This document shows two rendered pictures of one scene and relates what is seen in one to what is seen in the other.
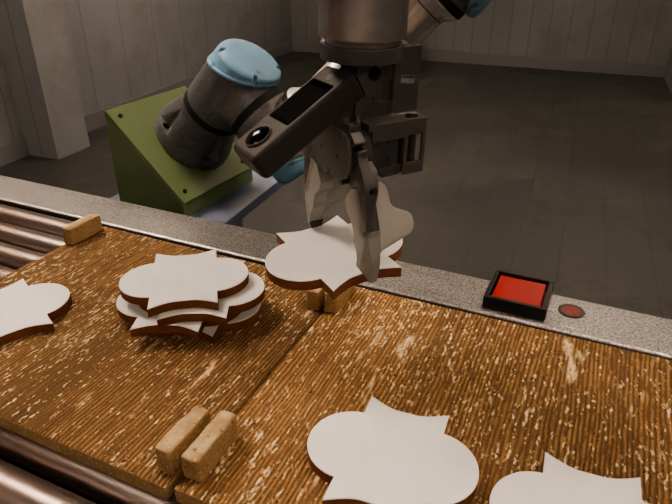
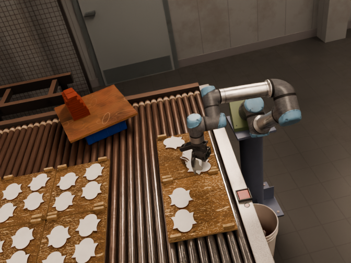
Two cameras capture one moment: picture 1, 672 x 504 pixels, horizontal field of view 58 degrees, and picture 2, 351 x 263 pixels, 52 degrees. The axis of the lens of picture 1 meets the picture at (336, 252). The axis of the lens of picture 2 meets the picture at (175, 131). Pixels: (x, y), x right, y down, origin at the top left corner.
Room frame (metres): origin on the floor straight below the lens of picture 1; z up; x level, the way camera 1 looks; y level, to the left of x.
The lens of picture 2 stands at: (-0.14, -1.28, 2.45)
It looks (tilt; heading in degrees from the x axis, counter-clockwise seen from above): 38 degrees down; 66
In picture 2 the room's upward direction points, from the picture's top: 12 degrees counter-clockwise
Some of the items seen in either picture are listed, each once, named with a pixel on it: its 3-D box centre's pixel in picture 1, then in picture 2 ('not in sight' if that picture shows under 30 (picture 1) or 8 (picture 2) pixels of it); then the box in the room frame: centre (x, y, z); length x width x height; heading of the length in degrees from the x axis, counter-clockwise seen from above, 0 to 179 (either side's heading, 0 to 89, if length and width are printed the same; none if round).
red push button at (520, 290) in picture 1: (518, 294); (243, 195); (0.65, -0.23, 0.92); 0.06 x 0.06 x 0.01; 65
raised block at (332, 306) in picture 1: (340, 291); (212, 171); (0.61, -0.01, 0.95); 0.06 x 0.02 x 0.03; 156
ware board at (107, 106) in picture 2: not in sight; (94, 110); (0.27, 1.00, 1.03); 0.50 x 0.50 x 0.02; 87
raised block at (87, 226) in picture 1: (82, 228); not in sight; (0.79, 0.37, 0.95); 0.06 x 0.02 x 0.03; 155
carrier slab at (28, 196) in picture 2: not in sight; (22, 196); (-0.39, 0.58, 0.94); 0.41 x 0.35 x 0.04; 65
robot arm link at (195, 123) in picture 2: not in sight; (195, 125); (0.54, -0.03, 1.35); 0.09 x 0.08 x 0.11; 154
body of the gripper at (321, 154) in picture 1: (366, 110); (200, 148); (0.54, -0.03, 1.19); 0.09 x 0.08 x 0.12; 119
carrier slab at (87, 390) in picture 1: (123, 321); (185, 154); (0.58, 0.25, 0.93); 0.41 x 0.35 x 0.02; 65
